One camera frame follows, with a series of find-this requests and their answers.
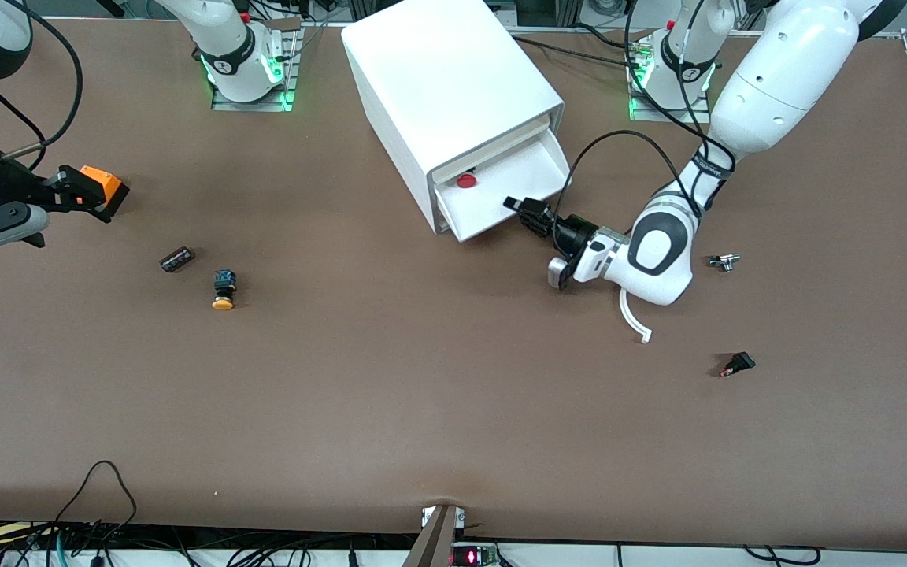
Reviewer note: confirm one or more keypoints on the white uppermost drawer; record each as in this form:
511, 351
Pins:
501, 146

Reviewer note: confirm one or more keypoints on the yellow push button switch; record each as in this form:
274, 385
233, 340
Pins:
223, 279

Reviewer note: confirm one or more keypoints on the red push button switch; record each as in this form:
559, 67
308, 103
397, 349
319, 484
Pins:
466, 180

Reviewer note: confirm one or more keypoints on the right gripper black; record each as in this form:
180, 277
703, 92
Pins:
22, 187

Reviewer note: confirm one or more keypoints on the black cylindrical capacitor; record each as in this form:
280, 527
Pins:
176, 258

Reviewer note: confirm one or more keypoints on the small metal bracket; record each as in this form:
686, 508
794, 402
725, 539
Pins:
427, 516

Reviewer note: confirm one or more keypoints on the white curved plastic piece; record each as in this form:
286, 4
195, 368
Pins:
628, 315

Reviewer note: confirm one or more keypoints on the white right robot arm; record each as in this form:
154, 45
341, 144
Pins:
221, 31

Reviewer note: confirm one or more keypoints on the brown camera post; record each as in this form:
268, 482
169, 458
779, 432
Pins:
434, 543

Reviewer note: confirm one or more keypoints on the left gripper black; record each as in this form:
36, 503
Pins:
572, 231

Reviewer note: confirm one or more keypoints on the device with red display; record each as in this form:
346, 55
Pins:
473, 557

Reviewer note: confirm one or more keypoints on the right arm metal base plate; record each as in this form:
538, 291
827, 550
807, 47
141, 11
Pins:
249, 106

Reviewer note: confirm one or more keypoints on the white drawer cabinet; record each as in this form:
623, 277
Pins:
446, 71

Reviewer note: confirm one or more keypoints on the small metal fitting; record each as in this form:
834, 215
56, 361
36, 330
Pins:
725, 261

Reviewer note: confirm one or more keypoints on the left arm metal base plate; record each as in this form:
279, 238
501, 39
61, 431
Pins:
670, 116

